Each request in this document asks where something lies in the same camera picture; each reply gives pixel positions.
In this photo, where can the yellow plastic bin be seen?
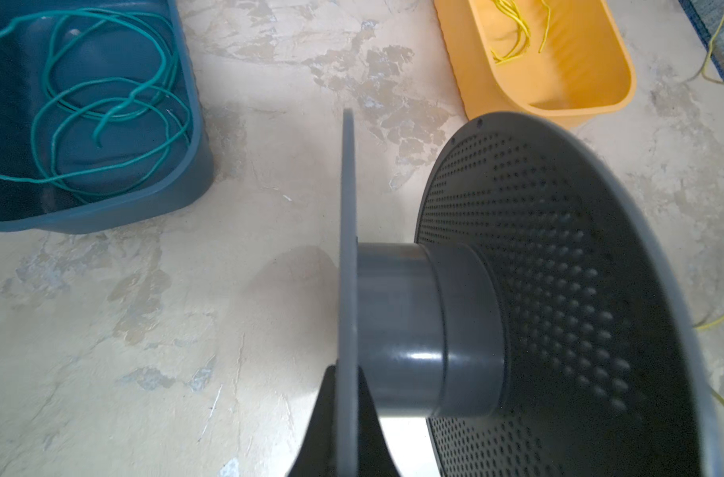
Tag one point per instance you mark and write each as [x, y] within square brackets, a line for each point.
[561, 60]

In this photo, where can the grey perforated cable spool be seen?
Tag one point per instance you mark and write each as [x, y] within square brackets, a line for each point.
[534, 321]

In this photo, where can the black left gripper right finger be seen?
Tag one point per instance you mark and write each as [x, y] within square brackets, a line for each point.
[374, 457]

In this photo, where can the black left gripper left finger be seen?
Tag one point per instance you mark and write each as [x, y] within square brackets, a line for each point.
[317, 455]

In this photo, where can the teal plastic bin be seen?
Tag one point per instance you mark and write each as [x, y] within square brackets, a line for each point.
[100, 121]

